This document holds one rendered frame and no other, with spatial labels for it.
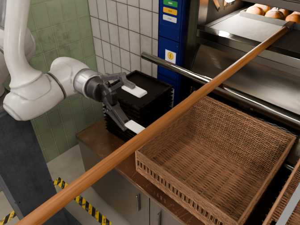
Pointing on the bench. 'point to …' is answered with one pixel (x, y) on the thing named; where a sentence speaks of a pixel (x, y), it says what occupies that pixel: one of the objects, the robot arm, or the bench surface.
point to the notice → (170, 56)
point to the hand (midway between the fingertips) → (140, 113)
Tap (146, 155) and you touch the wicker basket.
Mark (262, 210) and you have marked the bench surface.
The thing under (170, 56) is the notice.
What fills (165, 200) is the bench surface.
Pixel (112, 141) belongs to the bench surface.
